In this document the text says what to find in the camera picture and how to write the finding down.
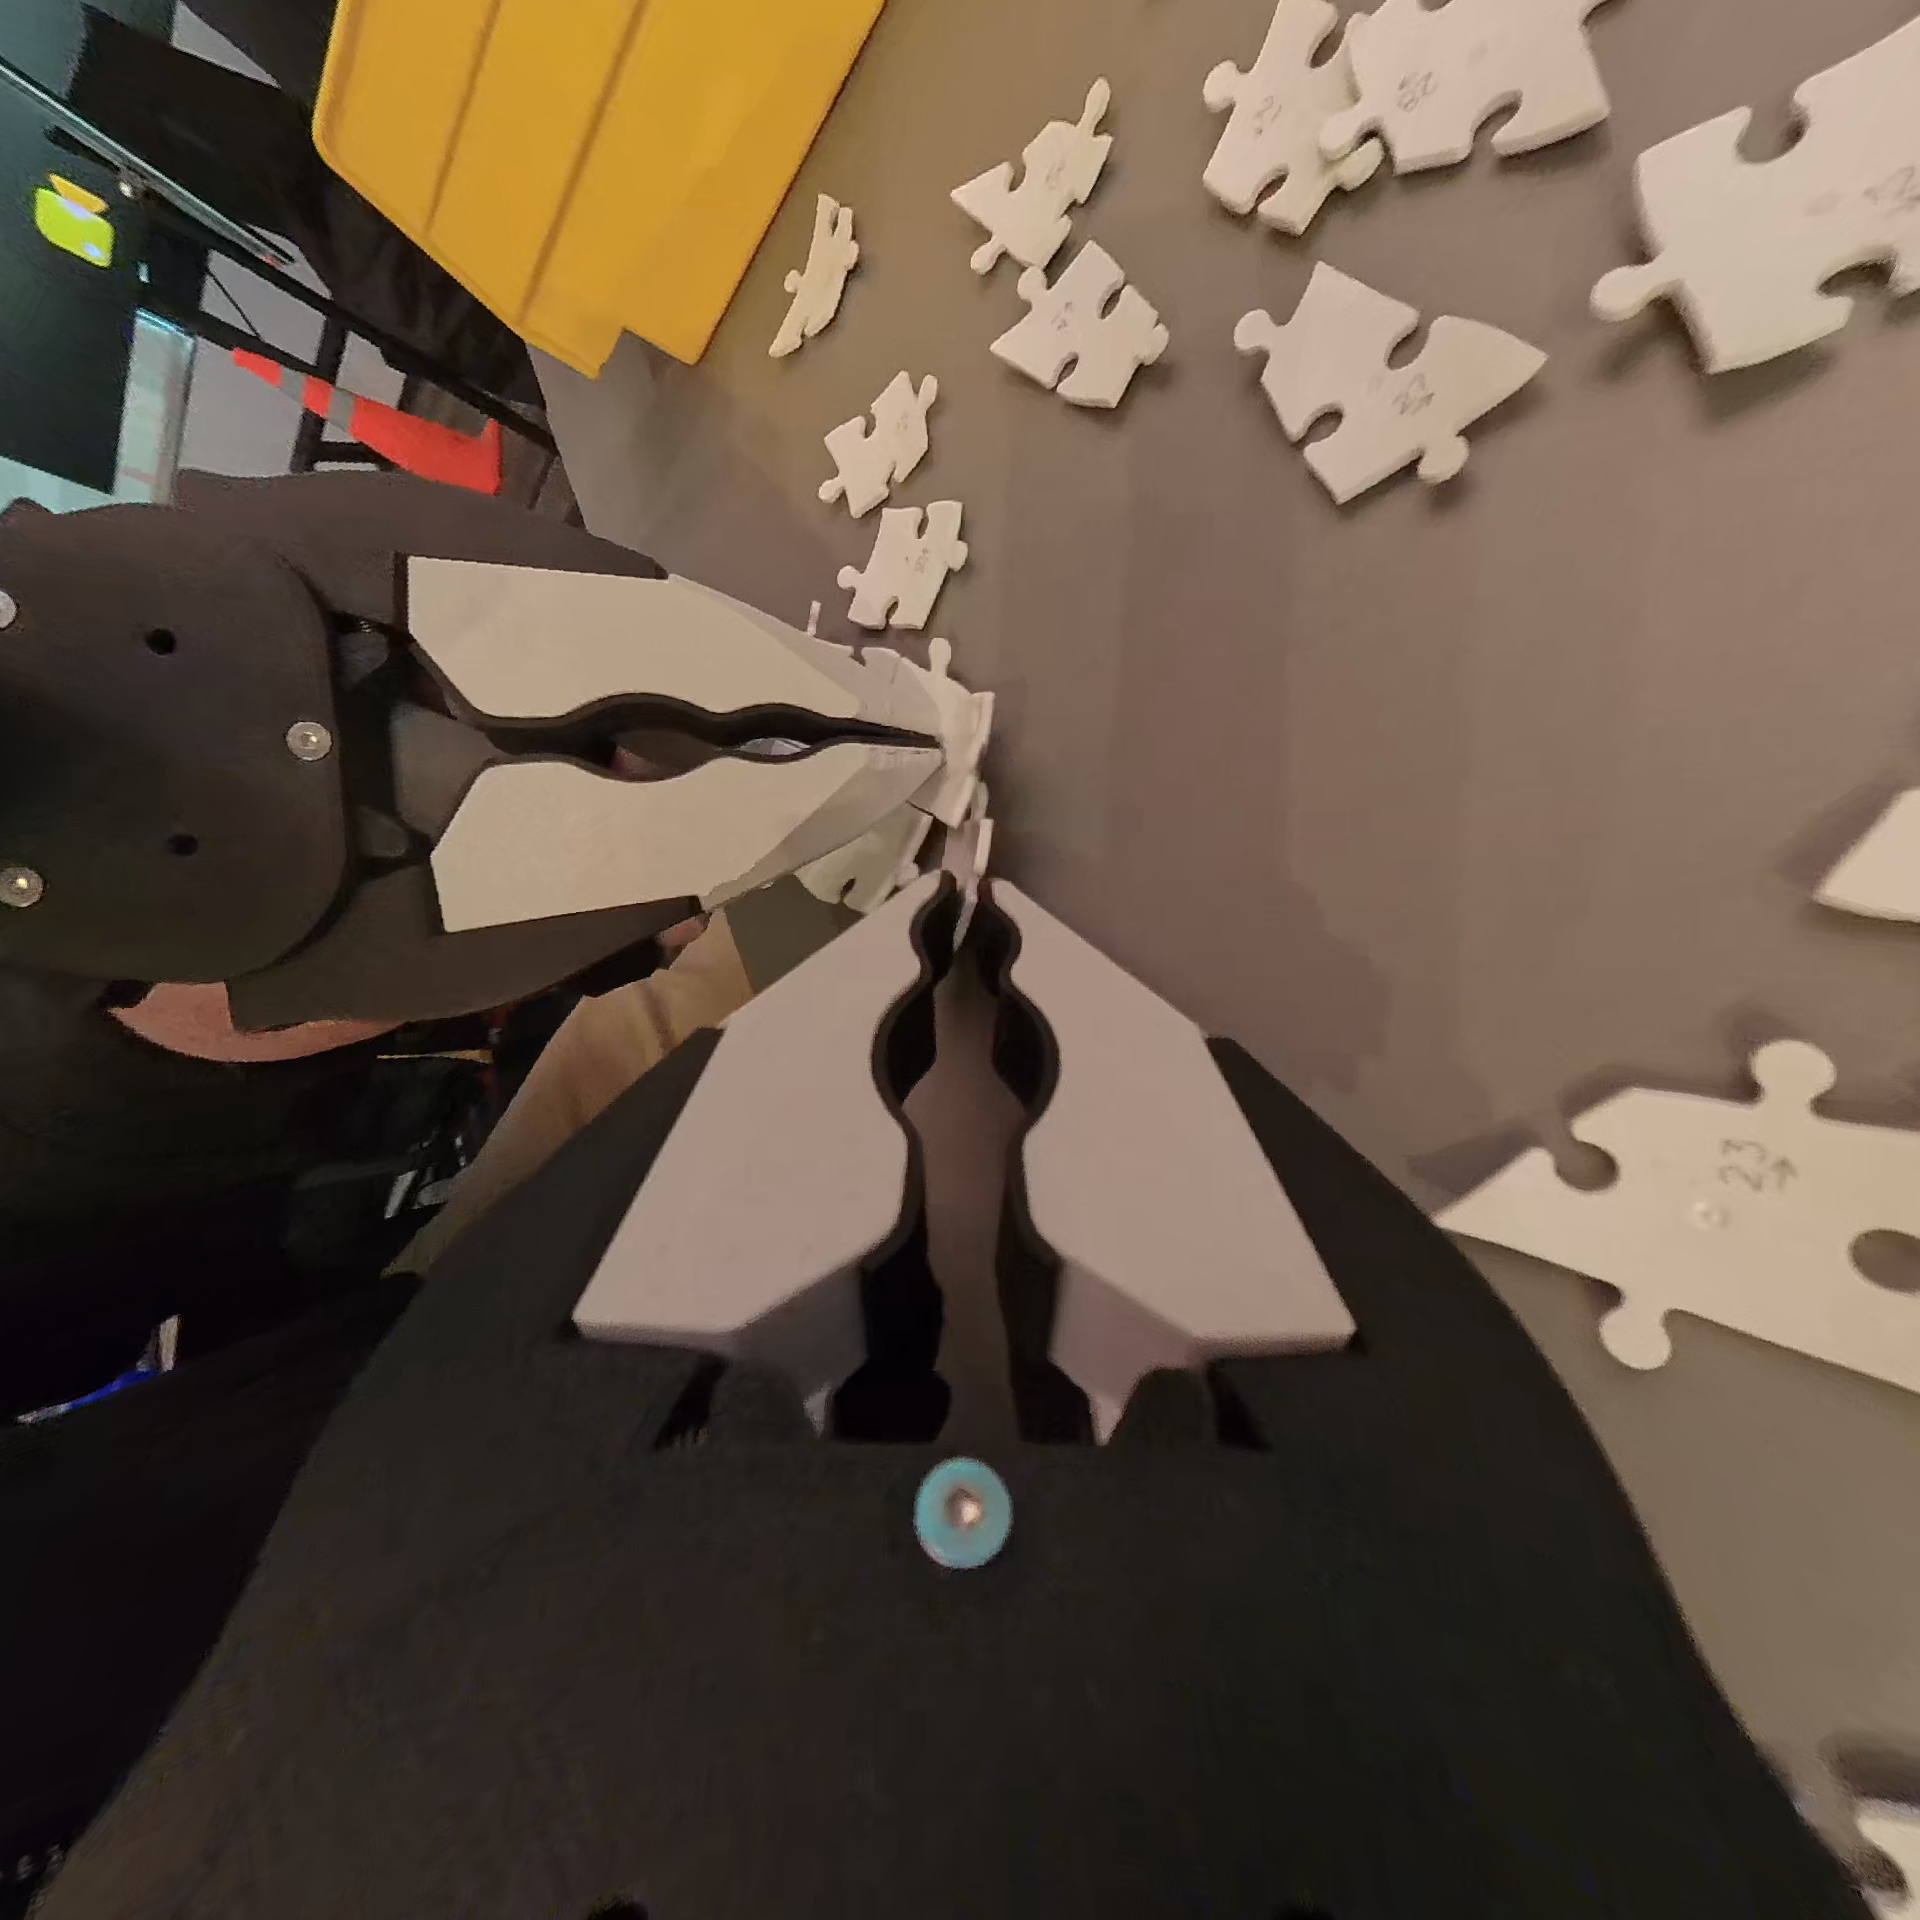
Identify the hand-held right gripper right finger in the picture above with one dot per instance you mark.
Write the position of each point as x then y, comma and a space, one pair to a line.
1184, 1200

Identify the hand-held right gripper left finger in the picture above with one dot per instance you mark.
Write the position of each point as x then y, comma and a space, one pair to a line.
751, 1200

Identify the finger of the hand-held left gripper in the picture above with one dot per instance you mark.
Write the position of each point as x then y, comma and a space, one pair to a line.
599, 639
629, 839

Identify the assembled white puzzle section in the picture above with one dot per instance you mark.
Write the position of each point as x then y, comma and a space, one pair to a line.
937, 704

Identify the scattered loose white puzzle pieces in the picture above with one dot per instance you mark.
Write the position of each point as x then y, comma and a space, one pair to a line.
1395, 376

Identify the person's left hand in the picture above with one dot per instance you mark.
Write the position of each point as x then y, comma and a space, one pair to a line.
210, 1027

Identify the red plastic object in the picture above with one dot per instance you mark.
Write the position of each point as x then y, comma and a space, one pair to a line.
421, 441

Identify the yellow plastic bin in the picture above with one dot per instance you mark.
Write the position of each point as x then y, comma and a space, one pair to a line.
599, 150

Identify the black wall monitor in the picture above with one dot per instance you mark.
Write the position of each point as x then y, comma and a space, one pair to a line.
61, 359

